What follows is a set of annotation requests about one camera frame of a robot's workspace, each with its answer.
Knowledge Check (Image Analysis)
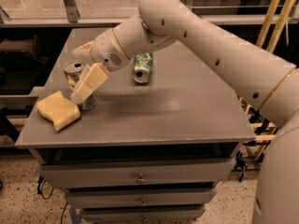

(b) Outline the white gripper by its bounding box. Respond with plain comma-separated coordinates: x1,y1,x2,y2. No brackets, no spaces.
70,29,130,105

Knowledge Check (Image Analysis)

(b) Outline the silver redbull can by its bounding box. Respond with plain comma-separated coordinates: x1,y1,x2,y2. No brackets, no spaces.
64,60,96,110

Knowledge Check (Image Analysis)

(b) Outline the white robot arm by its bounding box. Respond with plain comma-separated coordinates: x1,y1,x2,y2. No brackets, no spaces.
73,0,299,224

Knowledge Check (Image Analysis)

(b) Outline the green crushed soda can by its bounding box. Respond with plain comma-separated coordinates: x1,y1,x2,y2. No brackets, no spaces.
133,52,153,84

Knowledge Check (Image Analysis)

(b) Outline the yellow wavy sponge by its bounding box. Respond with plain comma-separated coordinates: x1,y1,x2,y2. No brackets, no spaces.
36,91,80,132

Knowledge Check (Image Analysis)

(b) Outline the top grey drawer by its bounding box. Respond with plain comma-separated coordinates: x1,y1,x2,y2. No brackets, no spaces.
39,158,235,189

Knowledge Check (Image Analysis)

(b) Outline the grey drawer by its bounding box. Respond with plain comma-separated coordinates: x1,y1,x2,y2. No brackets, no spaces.
39,158,235,189
65,189,216,209
82,206,205,222

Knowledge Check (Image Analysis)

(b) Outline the middle grey drawer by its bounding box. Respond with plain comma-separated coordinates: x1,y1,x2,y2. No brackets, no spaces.
65,189,216,209

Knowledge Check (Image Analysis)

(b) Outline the bottom grey drawer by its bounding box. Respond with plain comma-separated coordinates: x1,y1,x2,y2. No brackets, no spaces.
82,206,205,222

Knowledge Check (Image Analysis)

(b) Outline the metal railing frame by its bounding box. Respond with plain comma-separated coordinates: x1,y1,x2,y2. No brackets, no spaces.
0,0,285,27

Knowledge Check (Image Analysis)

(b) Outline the wooden frame stand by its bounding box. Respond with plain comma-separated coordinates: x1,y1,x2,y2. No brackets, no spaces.
245,0,298,163

